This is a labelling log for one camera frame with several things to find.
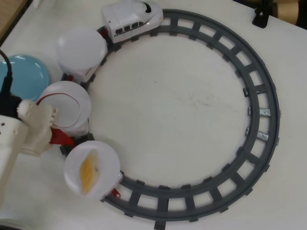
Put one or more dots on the white Shinkansen toy locomotive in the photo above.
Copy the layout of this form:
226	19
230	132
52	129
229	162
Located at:
129	21

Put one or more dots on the yellow egg sushi piece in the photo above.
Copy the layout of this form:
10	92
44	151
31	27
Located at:
88	170

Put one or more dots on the blue ceramic dish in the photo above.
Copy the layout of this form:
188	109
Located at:
26	72

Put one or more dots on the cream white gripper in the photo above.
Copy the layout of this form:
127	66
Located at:
42	137

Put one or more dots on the large silver tape patch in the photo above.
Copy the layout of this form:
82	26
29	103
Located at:
265	112
262	135

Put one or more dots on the small silver tape patch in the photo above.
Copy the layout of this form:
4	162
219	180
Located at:
249	111
247	131

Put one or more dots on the black table clamp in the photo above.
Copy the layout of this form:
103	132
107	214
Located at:
260	20

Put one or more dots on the red tuna sushi piece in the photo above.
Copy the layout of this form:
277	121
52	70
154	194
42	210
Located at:
60	139

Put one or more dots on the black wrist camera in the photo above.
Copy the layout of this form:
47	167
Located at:
8	105

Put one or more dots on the brown cardboard roll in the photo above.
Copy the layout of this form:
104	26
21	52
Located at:
286	10

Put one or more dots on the grey circular toy rail track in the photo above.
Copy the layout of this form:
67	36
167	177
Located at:
163	202

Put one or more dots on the translucent white plastic container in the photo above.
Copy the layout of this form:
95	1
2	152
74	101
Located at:
119	179

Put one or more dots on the white round plastic plate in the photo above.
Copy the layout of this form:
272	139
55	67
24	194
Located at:
105	155
81	49
69	107

